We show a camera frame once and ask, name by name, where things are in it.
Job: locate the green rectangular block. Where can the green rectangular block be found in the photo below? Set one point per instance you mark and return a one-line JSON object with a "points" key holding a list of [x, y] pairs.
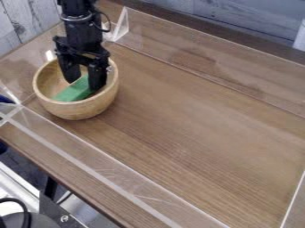
{"points": [[75, 92]]}

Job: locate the grey metal bracket with screw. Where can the grey metal bracket with screw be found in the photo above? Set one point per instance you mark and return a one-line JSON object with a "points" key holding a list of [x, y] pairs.
{"points": [[59, 215]]}

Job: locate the brown wooden bowl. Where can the brown wooden bowl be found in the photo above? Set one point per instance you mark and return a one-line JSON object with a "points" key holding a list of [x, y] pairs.
{"points": [[49, 82]]}

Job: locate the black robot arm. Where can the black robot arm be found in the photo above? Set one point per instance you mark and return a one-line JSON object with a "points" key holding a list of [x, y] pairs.
{"points": [[75, 7]]}

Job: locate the white object at right edge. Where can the white object at right edge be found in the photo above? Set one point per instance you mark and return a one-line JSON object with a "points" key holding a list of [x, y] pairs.
{"points": [[300, 38]]}

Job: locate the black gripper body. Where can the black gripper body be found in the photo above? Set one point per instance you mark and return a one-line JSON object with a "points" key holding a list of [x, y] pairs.
{"points": [[79, 48]]}

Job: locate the black table leg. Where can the black table leg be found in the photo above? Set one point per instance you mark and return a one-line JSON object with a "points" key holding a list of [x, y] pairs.
{"points": [[51, 187]]}

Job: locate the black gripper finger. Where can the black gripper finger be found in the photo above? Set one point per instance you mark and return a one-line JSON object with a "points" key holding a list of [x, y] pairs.
{"points": [[70, 68], [97, 76]]}

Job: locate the clear acrylic tray walls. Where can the clear acrylic tray walls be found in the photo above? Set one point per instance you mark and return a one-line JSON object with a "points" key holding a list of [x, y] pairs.
{"points": [[200, 147]]}

